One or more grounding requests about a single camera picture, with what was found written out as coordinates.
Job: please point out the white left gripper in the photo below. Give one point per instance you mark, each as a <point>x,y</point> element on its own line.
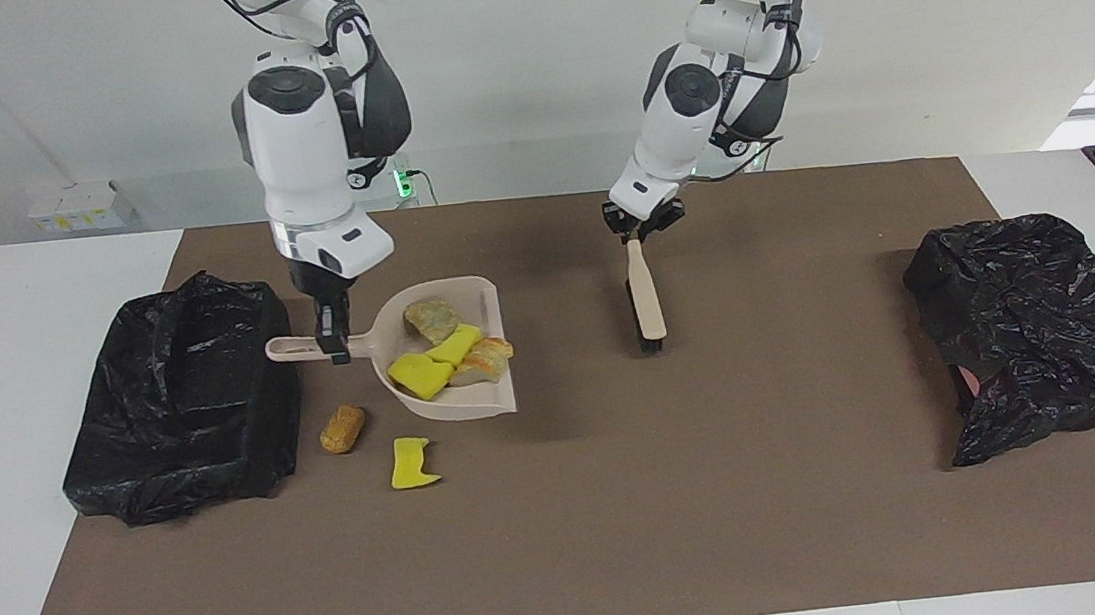
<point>642,188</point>

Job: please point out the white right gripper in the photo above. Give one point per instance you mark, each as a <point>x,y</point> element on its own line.
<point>341,247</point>

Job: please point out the beige plastic dustpan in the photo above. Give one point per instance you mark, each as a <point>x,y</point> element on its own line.
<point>394,327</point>

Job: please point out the beige hand brush black bristles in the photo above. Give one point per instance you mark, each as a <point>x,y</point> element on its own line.
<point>647,298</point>

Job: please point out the pale bread chunk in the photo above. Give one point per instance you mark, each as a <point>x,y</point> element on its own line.
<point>431,321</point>

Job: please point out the yellow sponge chunk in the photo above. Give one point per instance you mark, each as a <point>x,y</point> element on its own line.
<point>459,343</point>
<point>418,375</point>

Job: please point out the orange striped croissant piece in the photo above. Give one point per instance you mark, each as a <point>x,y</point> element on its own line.
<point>487,358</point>

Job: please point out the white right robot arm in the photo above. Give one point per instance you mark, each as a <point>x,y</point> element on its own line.
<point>301,150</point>

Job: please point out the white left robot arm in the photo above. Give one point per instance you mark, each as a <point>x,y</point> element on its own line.
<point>681,124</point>

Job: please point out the black bag lined bin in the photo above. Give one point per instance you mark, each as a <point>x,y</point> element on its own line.
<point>176,414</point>
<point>1042,330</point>

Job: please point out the pink bin under bag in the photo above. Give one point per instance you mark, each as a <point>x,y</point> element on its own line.
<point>964,386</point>

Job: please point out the brown bread roll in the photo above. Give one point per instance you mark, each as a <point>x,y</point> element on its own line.
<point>342,430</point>

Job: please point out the notched yellow sponge piece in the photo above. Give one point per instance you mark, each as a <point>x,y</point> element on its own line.
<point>409,466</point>

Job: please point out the brown table mat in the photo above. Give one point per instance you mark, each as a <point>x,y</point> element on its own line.
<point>571,546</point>

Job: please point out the white wall power box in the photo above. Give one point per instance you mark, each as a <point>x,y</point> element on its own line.
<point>81,207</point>

